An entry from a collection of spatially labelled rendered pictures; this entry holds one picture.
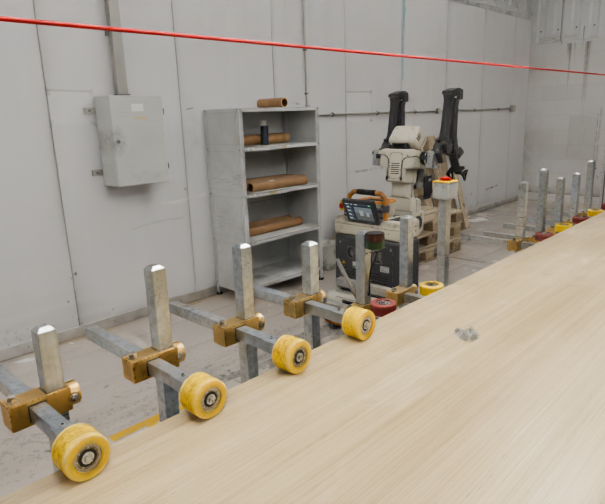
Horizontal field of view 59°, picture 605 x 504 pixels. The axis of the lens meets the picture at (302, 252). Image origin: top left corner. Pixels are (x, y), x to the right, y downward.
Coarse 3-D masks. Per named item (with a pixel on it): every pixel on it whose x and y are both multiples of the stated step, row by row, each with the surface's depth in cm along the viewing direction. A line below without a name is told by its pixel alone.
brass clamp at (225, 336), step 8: (256, 312) 144; (232, 320) 139; (240, 320) 139; (248, 320) 139; (256, 320) 141; (264, 320) 143; (216, 328) 136; (224, 328) 134; (232, 328) 136; (256, 328) 142; (216, 336) 137; (224, 336) 134; (232, 336) 136; (224, 344) 135; (232, 344) 136
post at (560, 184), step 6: (558, 180) 294; (564, 180) 293; (558, 186) 294; (564, 186) 294; (558, 192) 295; (558, 198) 295; (558, 204) 296; (558, 210) 297; (558, 216) 297; (558, 222) 298
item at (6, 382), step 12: (0, 372) 117; (0, 384) 113; (12, 384) 111; (24, 384) 111; (36, 408) 101; (48, 408) 101; (36, 420) 100; (48, 420) 97; (60, 420) 97; (48, 432) 96; (60, 432) 93
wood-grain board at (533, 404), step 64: (512, 256) 217; (576, 256) 214; (384, 320) 154; (448, 320) 153; (512, 320) 151; (576, 320) 150; (256, 384) 120; (320, 384) 119; (384, 384) 118; (448, 384) 117; (512, 384) 116; (576, 384) 115; (128, 448) 98; (192, 448) 97; (256, 448) 97; (320, 448) 96; (384, 448) 95; (448, 448) 95; (512, 448) 94; (576, 448) 94
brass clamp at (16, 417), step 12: (72, 384) 109; (24, 396) 104; (36, 396) 104; (48, 396) 104; (60, 396) 106; (72, 396) 107; (12, 408) 100; (24, 408) 101; (60, 408) 106; (72, 408) 108; (12, 420) 100; (24, 420) 102; (12, 432) 100
